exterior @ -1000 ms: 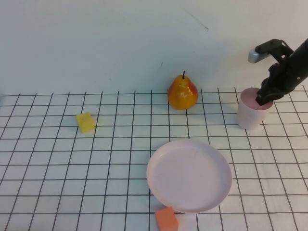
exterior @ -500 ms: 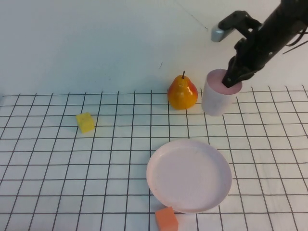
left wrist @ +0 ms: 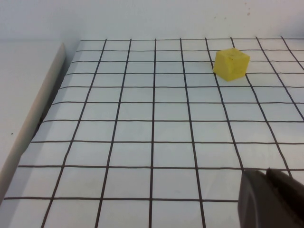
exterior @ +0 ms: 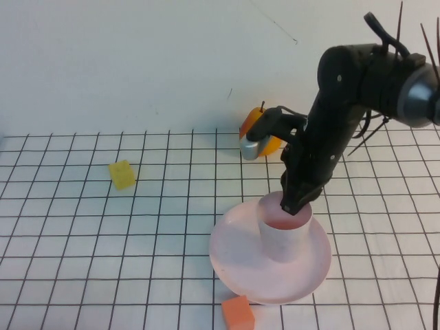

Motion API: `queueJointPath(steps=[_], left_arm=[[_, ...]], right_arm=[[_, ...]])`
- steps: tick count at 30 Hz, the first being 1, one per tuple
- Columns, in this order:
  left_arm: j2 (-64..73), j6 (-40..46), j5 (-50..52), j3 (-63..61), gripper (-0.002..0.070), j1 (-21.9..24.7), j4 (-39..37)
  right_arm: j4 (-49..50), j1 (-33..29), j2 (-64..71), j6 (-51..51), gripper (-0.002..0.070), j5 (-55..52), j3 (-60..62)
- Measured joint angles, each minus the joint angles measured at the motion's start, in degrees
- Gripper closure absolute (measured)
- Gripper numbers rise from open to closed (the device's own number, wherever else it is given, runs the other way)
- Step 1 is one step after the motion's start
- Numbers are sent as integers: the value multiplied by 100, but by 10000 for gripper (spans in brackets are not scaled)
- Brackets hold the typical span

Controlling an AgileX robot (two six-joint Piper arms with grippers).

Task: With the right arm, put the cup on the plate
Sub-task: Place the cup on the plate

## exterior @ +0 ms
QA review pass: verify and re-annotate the orange foam cube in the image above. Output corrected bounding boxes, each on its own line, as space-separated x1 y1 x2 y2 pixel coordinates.
221 294 256 330

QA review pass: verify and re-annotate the thin dark zip tie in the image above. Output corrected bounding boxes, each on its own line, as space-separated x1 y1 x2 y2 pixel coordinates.
394 1 405 66
346 115 390 157
419 23 440 72

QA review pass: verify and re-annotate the thin dark hanging cable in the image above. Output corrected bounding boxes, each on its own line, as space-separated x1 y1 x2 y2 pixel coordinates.
431 263 440 330

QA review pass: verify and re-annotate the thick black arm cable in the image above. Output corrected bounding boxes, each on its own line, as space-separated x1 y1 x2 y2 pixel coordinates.
363 12 413 59

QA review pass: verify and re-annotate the pale pink plastic cup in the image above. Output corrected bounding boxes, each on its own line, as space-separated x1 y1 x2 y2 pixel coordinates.
258 191 313 264

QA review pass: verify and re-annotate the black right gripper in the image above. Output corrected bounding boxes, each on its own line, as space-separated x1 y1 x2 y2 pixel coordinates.
279 135 344 217

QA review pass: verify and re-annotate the yellow foam cube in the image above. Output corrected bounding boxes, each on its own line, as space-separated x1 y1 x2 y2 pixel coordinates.
108 159 137 191

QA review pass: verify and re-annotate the yellow orange toy pear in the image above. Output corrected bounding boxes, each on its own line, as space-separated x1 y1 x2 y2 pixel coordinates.
239 100 283 158

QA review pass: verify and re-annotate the pale pink plastic plate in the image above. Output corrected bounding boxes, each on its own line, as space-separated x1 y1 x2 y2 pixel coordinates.
209 198 333 306

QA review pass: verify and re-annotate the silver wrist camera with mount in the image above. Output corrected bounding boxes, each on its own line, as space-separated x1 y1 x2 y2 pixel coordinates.
239 106 307 162

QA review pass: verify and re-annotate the white black-grid tablecloth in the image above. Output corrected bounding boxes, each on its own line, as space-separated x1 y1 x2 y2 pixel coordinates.
0 122 440 330

